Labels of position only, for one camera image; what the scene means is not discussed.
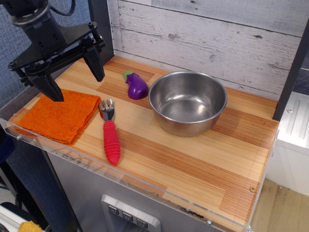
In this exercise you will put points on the black vertical post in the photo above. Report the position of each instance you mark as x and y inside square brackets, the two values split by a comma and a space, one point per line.
[100, 14]
[293, 74]

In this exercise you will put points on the stainless steel bowl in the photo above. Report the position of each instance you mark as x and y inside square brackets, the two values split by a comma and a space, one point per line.
[187, 103]

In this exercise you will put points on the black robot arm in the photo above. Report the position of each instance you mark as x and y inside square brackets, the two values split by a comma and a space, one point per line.
[22, 8]

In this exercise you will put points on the black vertical post left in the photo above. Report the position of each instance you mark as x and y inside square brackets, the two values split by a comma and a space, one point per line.
[100, 14]

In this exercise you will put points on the clear acrylic counter guard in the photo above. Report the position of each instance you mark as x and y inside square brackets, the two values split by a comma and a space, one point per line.
[83, 181]

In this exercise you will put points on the orange folded cloth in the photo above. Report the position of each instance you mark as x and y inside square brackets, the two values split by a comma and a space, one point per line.
[64, 121]

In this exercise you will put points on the black vertical post right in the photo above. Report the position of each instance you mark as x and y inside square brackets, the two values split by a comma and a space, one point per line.
[293, 74]

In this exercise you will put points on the red handled metal fork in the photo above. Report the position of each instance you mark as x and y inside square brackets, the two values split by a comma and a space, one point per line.
[111, 141]

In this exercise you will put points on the purple toy eggplant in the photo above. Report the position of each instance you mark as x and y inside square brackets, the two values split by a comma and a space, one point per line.
[137, 87]

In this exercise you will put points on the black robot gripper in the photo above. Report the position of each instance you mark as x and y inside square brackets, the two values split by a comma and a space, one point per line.
[54, 46]

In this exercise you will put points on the silver button control panel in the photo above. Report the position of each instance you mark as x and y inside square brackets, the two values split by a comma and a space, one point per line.
[122, 217]

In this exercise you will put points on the white cabinet right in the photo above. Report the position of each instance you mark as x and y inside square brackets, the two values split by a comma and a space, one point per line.
[288, 165]

